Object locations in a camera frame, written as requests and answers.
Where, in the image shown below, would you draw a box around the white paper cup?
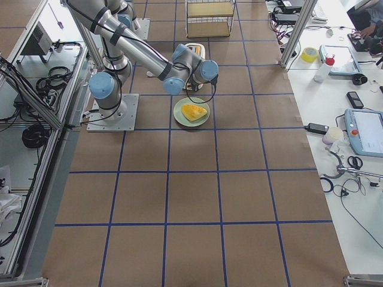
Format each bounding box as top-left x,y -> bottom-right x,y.
322,127 -> 344,145

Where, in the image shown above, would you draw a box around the yellow bread slice on plate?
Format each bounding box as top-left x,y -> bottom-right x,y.
181,104 -> 208,121

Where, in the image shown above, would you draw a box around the green plate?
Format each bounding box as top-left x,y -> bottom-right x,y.
173,97 -> 210,127

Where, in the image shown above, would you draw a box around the yellow tape roll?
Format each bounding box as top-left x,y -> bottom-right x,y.
300,47 -> 319,63

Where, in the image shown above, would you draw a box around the black phone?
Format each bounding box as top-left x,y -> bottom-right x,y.
346,91 -> 364,109

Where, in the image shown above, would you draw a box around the blue teach pendant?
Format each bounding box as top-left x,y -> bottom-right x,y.
344,109 -> 382,158

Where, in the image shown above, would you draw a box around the wire shelf rack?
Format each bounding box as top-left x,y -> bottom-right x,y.
185,0 -> 236,38

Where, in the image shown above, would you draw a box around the white bottle red cap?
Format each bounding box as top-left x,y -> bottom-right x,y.
313,54 -> 335,83

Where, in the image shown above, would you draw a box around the aluminium frame post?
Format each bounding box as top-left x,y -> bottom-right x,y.
279,0 -> 317,68

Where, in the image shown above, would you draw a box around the white toaster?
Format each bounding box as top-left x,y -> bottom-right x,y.
184,42 -> 206,91

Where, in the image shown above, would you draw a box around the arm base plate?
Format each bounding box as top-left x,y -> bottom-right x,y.
131,18 -> 150,41
86,93 -> 139,132

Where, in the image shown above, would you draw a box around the black cable coil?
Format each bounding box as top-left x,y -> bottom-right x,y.
22,124 -> 46,149

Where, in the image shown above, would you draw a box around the grey control box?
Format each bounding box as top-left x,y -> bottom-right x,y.
21,22 -> 53,63

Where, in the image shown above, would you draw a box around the black power adapter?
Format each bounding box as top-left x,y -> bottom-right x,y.
304,123 -> 329,135

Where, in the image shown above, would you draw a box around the blue tablet case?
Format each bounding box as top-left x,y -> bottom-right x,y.
319,45 -> 361,76

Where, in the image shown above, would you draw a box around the black scissors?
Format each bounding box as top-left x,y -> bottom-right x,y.
347,156 -> 363,170

